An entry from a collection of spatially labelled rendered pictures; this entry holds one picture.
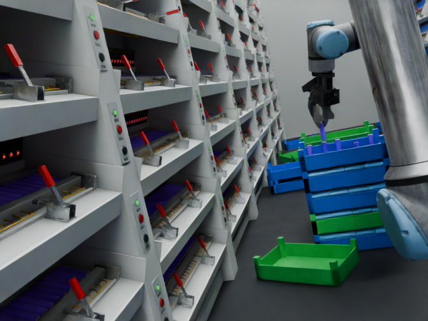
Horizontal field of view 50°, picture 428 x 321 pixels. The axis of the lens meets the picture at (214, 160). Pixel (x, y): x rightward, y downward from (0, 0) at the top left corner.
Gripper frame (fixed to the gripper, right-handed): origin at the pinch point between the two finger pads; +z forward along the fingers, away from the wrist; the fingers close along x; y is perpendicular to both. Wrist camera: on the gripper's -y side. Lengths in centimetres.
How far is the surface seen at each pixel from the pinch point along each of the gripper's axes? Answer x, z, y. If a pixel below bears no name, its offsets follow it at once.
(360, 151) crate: 5.1, 6.9, 16.7
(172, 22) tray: -47, -43, -12
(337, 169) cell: -2.1, 13.4, 13.0
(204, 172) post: -47.0, 6.7, 0.8
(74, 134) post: -86, -31, 51
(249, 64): 55, 14, -188
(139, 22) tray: -64, -47, 20
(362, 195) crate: 3.4, 22.2, 19.7
